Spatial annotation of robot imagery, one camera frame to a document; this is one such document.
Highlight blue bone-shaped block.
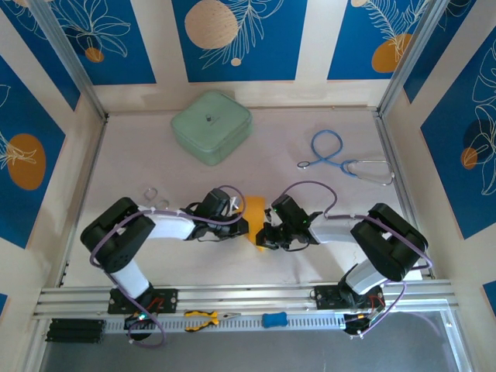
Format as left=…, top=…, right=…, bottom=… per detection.
left=261, top=312, right=288, bottom=329

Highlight mint green zip pouch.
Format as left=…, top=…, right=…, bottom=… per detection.
left=170, top=90, right=255, bottom=167

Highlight grey slotted cable duct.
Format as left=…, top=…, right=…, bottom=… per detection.
left=103, top=312, right=346, bottom=335

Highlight blue stethoscope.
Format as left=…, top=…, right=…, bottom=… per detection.
left=297, top=129, right=396, bottom=187

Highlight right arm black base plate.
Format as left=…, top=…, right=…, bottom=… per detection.
left=313, top=284, right=384, bottom=311

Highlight aluminium table side rail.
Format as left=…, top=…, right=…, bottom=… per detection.
left=374, top=110, right=434, bottom=281
left=57, top=115, right=109, bottom=288

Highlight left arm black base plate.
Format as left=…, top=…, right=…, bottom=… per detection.
left=107, top=288, right=179, bottom=315

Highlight orange paper sheet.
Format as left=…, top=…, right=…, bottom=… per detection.
left=239, top=195, right=269, bottom=253

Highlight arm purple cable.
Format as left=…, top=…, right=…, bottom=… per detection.
left=277, top=180, right=434, bottom=337
left=89, top=184, right=249, bottom=348

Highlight aluminium mounting rail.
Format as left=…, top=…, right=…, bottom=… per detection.
left=33, top=277, right=460, bottom=321

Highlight yellow-handled pliers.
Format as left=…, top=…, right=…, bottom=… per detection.
left=183, top=309, right=242, bottom=332

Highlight aluminium frame post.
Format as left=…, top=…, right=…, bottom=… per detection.
left=29, top=0, right=109, bottom=120
left=377, top=0, right=446, bottom=115

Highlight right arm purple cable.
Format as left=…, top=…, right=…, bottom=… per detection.
left=277, top=180, right=434, bottom=337

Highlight black ribbed block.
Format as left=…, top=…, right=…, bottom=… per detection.
left=45, top=318, right=106, bottom=344

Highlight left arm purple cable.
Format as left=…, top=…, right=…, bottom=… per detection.
left=89, top=184, right=249, bottom=348

